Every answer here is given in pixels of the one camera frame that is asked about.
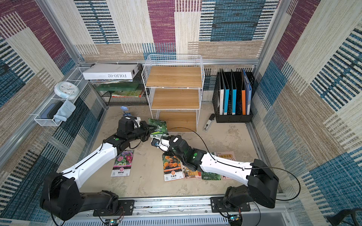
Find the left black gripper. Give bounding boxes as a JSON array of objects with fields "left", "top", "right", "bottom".
[{"left": 126, "top": 121, "right": 157, "bottom": 143}]

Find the green gourd seed bag bottom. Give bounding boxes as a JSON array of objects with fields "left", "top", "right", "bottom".
[{"left": 148, "top": 119, "right": 168, "bottom": 138}]

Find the green gourd seed bag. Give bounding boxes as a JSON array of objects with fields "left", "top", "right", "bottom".
[
  {"left": 148, "top": 119, "right": 168, "bottom": 138},
  {"left": 201, "top": 172, "right": 222, "bottom": 181}
]

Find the orange marigold seed bag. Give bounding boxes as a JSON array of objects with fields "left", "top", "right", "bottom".
[{"left": 162, "top": 154, "right": 184, "bottom": 182}]

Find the green gourd seed bag top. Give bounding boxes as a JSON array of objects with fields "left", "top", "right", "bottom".
[{"left": 201, "top": 172, "right": 222, "bottom": 181}]

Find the pink flower seed bag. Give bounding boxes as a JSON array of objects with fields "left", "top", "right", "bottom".
[{"left": 111, "top": 150, "right": 134, "bottom": 177}]

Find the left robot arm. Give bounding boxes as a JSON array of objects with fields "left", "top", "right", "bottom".
[{"left": 40, "top": 116, "right": 156, "bottom": 221}]

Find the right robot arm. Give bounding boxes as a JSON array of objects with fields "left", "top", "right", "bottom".
[{"left": 158, "top": 135, "right": 279, "bottom": 209}]

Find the black mesh document tray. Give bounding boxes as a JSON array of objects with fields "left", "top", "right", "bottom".
[{"left": 90, "top": 64, "right": 148, "bottom": 106}]

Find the green and red book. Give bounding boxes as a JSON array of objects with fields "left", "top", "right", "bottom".
[{"left": 111, "top": 89, "right": 143, "bottom": 98}]

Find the black white remote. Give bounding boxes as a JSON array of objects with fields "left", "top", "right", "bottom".
[{"left": 203, "top": 114, "right": 215, "bottom": 132}]

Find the green plastic case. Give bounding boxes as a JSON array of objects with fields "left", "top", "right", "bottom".
[{"left": 96, "top": 82, "right": 139, "bottom": 91}]

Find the magazine stack under box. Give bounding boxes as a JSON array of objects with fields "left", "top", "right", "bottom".
[{"left": 89, "top": 80, "right": 133, "bottom": 84}]

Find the teal file folder left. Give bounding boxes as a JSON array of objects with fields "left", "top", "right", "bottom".
[{"left": 221, "top": 70, "right": 230, "bottom": 115}]

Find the teal file folder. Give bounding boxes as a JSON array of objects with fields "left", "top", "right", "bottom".
[
  {"left": 231, "top": 71, "right": 237, "bottom": 115},
  {"left": 221, "top": 70, "right": 230, "bottom": 115}
]

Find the white folio box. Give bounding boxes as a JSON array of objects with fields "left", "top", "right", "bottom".
[{"left": 83, "top": 64, "right": 140, "bottom": 80}]

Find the white file folder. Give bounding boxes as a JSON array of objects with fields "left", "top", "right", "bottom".
[{"left": 219, "top": 70, "right": 224, "bottom": 115}]

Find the black file organizer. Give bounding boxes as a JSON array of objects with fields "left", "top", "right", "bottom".
[{"left": 212, "top": 70, "right": 254, "bottom": 123}]

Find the light blue cloth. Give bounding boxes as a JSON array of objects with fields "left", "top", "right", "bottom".
[{"left": 54, "top": 100, "right": 76, "bottom": 123}]

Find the teal file folder right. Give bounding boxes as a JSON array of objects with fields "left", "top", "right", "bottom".
[{"left": 231, "top": 71, "right": 237, "bottom": 115}]

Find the white round clock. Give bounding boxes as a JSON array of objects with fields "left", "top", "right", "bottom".
[{"left": 54, "top": 82, "right": 80, "bottom": 100}]

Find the orange file folder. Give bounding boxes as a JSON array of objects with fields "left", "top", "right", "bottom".
[{"left": 241, "top": 70, "right": 247, "bottom": 115}]

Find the blue file folder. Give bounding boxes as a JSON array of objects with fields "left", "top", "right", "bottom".
[{"left": 244, "top": 72, "right": 252, "bottom": 115}]

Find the dark blue case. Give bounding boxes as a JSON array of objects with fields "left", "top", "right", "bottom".
[{"left": 40, "top": 101, "right": 64, "bottom": 119}]

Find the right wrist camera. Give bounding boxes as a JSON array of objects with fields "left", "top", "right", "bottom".
[{"left": 151, "top": 137, "right": 170, "bottom": 151}]

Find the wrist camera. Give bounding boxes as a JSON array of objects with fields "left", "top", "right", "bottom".
[
  {"left": 151, "top": 137, "right": 170, "bottom": 151},
  {"left": 129, "top": 116, "right": 141, "bottom": 128}
]

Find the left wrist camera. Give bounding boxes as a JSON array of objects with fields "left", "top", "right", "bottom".
[{"left": 129, "top": 116, "right": 141, "bottom": 128}]

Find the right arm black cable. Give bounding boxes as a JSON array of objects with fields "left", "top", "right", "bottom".
[{"left": 160, "top": 127, "right": 302, "bottom": 202}]

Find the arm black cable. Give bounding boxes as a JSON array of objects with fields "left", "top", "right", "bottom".
[
  {"left": 160, "top": 127, "right": 302, "bottom": 202},
  {"left": 46, "top": 138, "right": 142, "bottom": 198}
]

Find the white wire three-tier shelf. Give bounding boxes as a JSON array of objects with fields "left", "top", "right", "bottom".
[{"left": 141, "top": 54, "right": 205, "bottom": 132}]

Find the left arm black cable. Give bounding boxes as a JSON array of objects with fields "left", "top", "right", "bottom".
[{"left": 46, "top": 138, "right": 142, "bottom": 198}]

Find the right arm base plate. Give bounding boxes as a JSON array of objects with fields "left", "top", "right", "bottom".
[{"left": 209, "top": 196, "right": 251, "bottom": 213}]

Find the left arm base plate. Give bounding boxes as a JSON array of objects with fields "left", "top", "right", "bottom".
[{"left": 93, "top": 199, "right": 135, "bottom": 217}]

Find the white wire wall basket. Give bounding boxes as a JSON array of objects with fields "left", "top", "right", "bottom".
[{"left": 34, "top": 66, "right": 88, "bottom": 127}]

